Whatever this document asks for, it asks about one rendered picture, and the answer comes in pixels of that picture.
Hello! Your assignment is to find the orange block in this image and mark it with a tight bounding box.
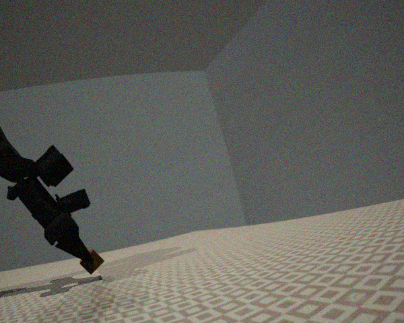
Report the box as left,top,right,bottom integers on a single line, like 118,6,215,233
80,248,104,275

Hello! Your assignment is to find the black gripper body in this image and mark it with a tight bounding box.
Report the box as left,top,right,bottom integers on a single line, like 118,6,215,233
30,193,77,245

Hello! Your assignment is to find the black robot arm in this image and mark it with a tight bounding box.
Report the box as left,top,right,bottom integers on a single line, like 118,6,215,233
0,127,90,217

